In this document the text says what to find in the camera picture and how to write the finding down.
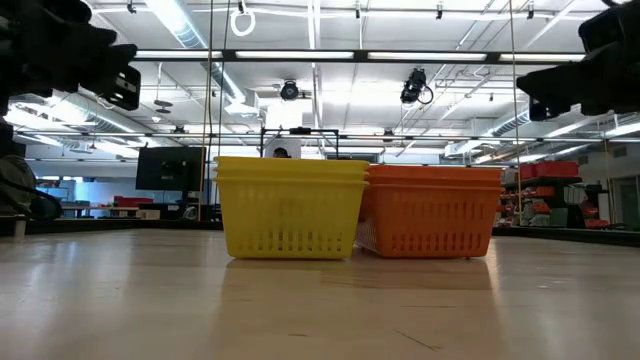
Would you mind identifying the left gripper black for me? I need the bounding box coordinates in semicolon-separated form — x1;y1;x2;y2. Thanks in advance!
0;0;142;112

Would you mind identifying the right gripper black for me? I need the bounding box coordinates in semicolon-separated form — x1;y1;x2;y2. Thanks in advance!
516;0;640;122

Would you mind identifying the red storage bin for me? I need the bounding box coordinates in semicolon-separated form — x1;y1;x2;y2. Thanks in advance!
519;160;580;180

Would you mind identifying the shelf with orange bins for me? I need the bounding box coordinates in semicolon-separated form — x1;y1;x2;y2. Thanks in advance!
497;159;614;230

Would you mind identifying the black monitor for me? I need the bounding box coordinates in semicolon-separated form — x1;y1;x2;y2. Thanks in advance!
135;145;207;192

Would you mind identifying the red flat box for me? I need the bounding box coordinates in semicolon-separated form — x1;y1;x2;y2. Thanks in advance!
113;195;154;208

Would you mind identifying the black office chair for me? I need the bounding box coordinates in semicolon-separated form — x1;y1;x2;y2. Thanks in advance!
0;179;64;221

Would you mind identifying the orange plastic basket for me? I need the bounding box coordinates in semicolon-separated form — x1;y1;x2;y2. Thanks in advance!
353;164;504;260

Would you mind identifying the yellow plastic basket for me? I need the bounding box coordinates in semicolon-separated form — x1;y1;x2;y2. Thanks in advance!
213;155;371;261

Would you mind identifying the silver ventilation duct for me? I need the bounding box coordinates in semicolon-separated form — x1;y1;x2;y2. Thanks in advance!
492;107;632;139

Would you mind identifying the white cable ring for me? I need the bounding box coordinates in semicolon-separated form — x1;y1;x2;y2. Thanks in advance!
229;8;257;38

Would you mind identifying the black hanging camera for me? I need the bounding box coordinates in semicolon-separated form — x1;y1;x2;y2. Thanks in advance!
399;67;434;105

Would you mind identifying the black ceiling dome camera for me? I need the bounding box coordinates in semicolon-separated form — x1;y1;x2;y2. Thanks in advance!
279;79;300;101

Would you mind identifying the black overhead frame beam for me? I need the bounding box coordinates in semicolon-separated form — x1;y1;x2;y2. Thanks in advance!
132;47;589;65

